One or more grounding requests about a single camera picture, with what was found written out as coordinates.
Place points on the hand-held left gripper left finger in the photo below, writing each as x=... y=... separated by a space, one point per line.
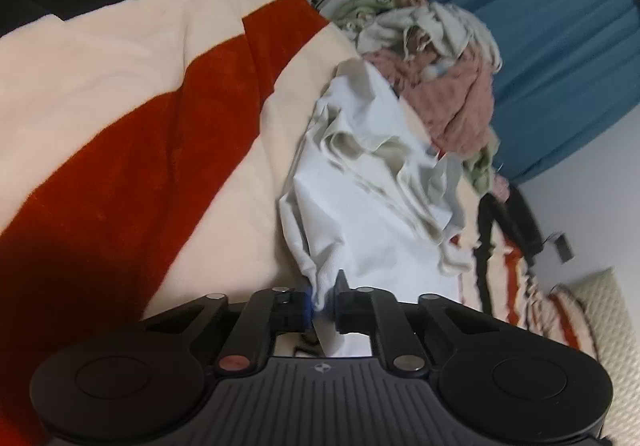
x=295 y=311

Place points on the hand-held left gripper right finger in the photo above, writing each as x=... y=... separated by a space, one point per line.
x=345 y=306

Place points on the white t-shirt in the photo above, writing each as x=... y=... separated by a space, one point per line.
x=350 y=206

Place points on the pile of clothes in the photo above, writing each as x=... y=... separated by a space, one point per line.
x=360 y=8

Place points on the black armchair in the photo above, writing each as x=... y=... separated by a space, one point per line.
x=515 y=221

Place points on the small pink cloth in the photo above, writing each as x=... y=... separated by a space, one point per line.
x=500 y=186

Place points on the pink fluffy blanket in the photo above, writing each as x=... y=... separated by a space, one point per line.
x=450 y=100

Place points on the cream quilted headboard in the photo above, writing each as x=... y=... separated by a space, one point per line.
x=610 y=326

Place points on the striped fleece blanket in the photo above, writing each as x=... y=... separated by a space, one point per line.
x=125 y=75

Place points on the grey-white hooded garment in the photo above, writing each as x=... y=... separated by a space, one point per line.
x=430 y=28

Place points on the blue curtain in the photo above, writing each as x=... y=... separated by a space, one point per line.
x=550 y=50

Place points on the dark wall socket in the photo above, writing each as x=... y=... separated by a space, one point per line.
x=564 y=248

